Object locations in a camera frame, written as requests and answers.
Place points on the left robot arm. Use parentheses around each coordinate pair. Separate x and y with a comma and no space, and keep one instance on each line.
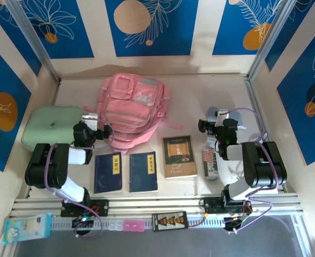
(47,166)

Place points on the pink plastic clip box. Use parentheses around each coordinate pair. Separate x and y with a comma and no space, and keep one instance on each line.
(133,225)

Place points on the aluminium frame post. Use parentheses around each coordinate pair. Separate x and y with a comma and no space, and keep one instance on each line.
(267,40)
(34,40)

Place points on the blue wet wipes packet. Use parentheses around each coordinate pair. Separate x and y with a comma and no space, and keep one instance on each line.
(26,227)

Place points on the flag print pencil case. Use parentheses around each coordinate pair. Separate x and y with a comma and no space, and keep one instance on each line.
(209,166)

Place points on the pink backpack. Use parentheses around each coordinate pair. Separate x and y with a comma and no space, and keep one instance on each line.
(125,115)

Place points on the black charging board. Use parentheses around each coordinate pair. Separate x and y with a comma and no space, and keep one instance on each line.
(169,220)

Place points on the black controller board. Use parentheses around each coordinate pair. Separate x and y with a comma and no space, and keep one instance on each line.
(233,223)
(83,222)

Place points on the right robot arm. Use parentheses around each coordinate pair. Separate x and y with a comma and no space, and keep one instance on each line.
(264,166)

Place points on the dark blue book pale label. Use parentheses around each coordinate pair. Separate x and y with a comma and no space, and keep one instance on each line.
(142,174)

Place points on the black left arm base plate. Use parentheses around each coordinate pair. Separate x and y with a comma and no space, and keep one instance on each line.
(101,207)

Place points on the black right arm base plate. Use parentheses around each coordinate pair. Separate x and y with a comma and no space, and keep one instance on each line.
(211,206)

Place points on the dark blue book yellow label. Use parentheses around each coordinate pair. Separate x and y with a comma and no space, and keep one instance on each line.
(106,176)

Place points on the mint green fabric case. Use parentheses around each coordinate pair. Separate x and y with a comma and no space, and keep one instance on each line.
(50,128)

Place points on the aluminium side rail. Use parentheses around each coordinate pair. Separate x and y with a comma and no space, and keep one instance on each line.
(251,91)
(56,91)

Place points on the brown paperback book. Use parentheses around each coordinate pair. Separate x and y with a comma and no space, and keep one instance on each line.
(179,158)

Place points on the clear plastic clip box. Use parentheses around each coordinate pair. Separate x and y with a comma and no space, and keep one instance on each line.
(115,225)

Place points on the aluminium mounting rail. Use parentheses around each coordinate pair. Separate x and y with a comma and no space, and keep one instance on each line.
(160,204)

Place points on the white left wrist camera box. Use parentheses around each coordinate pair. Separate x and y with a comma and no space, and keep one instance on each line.
(90,119)

